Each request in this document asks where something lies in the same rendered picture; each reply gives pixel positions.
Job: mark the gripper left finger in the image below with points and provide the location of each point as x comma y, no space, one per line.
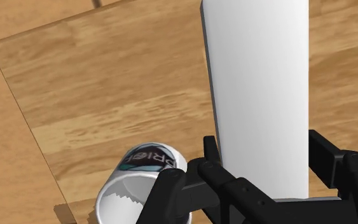
178,192

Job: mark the wooden table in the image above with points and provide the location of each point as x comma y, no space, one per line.
104,77

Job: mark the white mug with dark print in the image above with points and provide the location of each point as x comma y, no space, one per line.
119,201

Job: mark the tall white box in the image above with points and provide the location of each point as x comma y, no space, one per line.
259,93

